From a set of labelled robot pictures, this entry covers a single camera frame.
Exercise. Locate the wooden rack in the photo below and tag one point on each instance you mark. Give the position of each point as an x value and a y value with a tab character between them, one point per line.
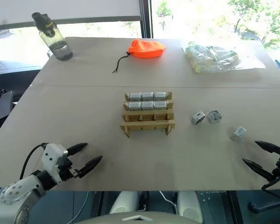
147	120

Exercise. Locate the white roller blind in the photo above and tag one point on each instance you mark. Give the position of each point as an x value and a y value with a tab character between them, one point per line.
65	9

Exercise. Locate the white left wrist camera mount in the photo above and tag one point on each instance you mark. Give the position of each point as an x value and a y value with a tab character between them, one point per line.
52	158

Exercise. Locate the clear bottle with black lid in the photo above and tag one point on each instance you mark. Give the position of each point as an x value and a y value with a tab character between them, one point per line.
58	44

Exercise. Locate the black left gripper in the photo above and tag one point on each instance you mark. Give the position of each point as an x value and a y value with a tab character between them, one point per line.
66	170

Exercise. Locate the dark window frame post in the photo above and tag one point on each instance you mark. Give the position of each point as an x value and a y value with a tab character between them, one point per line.
146	18

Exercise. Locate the black chair base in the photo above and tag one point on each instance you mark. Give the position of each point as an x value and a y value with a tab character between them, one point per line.
261	206

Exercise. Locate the grey robot torso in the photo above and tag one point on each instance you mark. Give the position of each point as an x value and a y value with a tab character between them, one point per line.
137	218

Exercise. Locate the white rounded robot leg cover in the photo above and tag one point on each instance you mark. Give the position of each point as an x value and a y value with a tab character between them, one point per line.
124	204
189	205

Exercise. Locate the grey office chair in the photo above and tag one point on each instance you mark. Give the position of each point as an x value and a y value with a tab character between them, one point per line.
4	105

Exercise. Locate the clear plastic bag with items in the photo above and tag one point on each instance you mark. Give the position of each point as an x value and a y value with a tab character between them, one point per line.
212	57

